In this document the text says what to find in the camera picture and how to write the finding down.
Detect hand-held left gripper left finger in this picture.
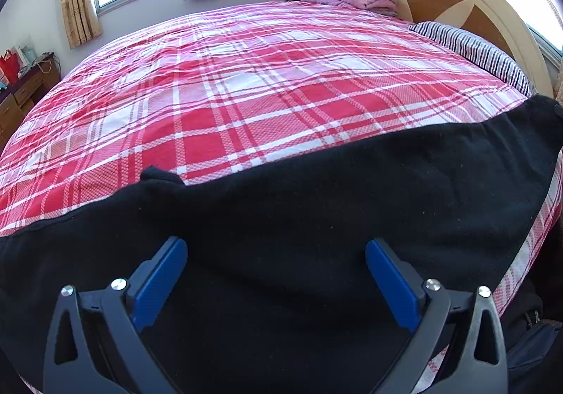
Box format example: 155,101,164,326
43,236,189,394

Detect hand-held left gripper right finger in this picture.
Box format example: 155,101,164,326
365,238,508,394

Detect black pants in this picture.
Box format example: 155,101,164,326
0,95,563,394

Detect person's dark clothing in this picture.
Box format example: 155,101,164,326
504,284,563,394

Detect bed with red plaid sheet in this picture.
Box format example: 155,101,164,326
0,0,563,394

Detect brown wooden desk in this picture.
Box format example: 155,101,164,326
0,52,61,144

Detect striped pillow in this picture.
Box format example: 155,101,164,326
407,21,533,96

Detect red paper bag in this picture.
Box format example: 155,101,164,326
0,49,20,87

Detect light blue container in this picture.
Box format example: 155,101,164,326
18,44,38,69

